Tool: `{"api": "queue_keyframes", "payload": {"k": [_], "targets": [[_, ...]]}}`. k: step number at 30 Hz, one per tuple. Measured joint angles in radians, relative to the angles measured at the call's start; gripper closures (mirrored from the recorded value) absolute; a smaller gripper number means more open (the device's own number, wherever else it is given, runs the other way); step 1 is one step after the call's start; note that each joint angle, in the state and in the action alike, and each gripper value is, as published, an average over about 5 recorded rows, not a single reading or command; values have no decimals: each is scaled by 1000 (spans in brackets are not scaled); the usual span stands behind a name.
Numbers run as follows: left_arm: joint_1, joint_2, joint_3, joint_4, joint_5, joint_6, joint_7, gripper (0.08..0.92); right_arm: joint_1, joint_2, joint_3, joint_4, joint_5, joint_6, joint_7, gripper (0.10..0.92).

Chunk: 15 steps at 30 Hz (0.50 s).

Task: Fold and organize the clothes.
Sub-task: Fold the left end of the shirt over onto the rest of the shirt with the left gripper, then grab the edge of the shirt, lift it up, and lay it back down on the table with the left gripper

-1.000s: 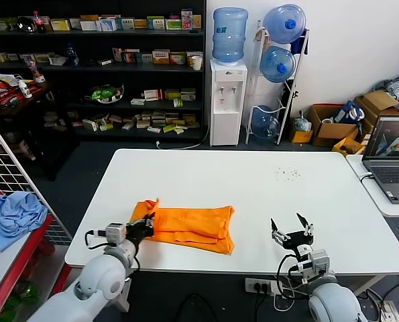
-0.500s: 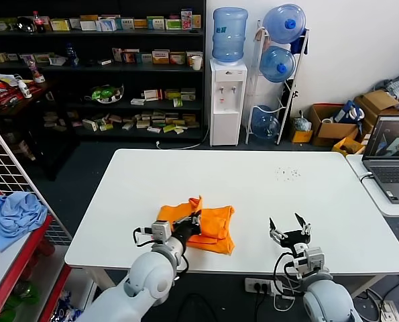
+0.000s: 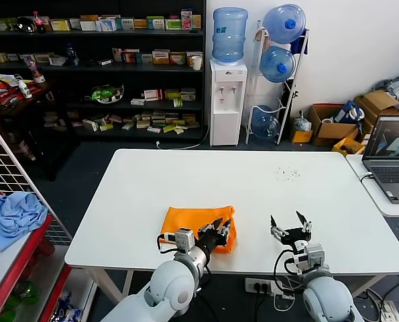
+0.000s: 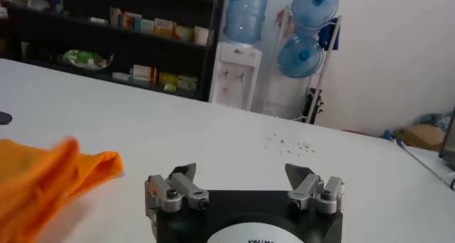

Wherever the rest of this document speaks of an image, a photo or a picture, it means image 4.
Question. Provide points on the black shelving unit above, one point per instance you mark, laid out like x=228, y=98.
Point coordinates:
x=89, y=42

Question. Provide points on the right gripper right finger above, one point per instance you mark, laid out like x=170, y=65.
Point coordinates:
x=307, y=191

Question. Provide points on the white paper cup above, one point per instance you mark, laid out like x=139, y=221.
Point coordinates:
x=201, y=35

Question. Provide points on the grey laptop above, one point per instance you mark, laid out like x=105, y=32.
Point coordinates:
x=448, y=141

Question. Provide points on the grey striped clothes pile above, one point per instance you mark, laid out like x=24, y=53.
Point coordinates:
x=433, y=119

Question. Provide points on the white side table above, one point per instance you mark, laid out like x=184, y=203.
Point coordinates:
x=426, y=159

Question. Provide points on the white jug rack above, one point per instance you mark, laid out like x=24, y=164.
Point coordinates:
x=324, y=70

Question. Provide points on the small flat white box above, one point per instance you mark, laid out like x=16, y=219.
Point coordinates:
x=97, y=20

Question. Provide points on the blue water jug with label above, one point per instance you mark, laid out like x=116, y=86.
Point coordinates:
x=247, y=13

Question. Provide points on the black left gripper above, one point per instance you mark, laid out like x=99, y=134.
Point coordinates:
x=5, y=118

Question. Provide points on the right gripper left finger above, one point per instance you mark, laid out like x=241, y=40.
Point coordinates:
x=185, y=187

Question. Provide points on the white water dispenser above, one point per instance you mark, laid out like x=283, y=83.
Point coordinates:
x=232, y=84

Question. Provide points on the orange white medicine box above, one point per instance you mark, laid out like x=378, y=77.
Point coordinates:
x=163, y=28

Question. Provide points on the bowl with green packets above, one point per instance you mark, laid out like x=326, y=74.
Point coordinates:
x=85, y=59

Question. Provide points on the large brown cardboard box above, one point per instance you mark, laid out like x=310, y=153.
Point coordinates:
x=421, y=136

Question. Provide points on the orange t-shirt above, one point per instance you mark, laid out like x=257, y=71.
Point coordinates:
x=39, y=180

